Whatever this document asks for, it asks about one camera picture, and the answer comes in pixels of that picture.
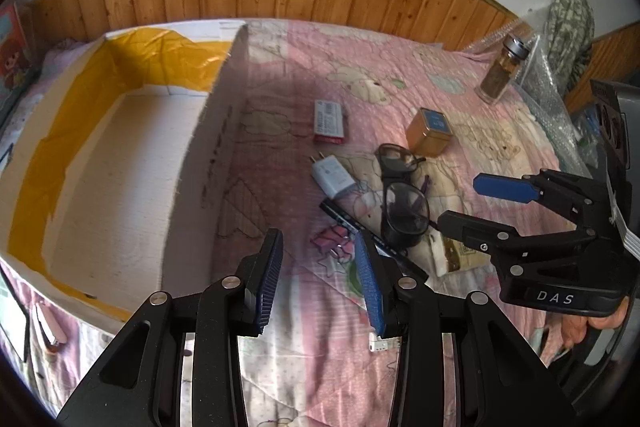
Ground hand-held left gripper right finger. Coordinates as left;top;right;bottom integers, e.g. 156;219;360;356
353;231;576;427

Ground red white staples box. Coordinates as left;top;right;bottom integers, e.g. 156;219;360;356
312;99;349;145

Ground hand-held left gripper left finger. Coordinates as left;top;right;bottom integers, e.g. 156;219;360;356
55;228;285;427

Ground gold tin with blue label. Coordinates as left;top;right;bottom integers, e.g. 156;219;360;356
405;107;453;158

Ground cartoon picture book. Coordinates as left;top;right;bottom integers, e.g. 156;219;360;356
0;2;38;102

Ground pink binder clip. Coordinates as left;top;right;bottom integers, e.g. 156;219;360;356
310;228;358;264

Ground glass tea bottle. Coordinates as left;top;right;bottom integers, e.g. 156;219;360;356
480;33;530;104

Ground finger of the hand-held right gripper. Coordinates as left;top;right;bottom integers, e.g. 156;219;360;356
473;168;608;230
437;210;598;258

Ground clear bubble wrap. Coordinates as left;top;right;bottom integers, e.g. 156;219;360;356
465;19;601;188

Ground cardboard box with yellow tape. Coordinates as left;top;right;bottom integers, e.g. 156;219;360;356
0;21;251;323

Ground pink printed blanket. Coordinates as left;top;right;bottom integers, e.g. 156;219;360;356
0;19;591;427

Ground person's right hand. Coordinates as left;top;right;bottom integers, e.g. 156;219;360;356
560;297;628;350

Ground black marker pen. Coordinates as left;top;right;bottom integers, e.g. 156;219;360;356
320;199;430;285

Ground camouflage garment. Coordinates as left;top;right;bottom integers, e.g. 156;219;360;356
542;0;596;88

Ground white charger plug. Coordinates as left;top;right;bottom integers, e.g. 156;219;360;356
311;151;357;200

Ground black framed glasses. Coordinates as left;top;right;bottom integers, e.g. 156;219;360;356
376;143;432;249

